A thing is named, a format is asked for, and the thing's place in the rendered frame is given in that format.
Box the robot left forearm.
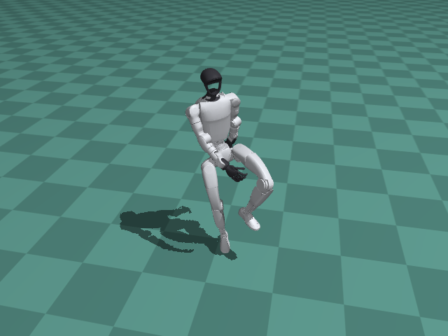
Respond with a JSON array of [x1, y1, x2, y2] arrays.
[[228, 125, 240, 142]]

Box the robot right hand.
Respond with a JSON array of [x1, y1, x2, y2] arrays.
[[221, 158, 247, 182]]

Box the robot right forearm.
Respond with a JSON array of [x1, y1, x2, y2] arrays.
[[197, 136, 225, 168]]

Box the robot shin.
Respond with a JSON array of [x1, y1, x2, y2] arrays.
[[211, 209, 226, 238], [244, 180, 274, 216]]

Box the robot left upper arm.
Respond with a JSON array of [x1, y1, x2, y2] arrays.
[[226, 92, 242, 128]]

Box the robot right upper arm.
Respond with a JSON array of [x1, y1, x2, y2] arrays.
[[185, 103, 211, 144]]

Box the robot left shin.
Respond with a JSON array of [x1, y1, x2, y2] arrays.
[[244, 180, 274, 216]]

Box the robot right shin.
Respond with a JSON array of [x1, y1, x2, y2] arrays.
[[211, 209, 226, 238]]

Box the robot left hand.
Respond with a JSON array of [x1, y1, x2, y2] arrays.
[[225, 139, 237, 148]]

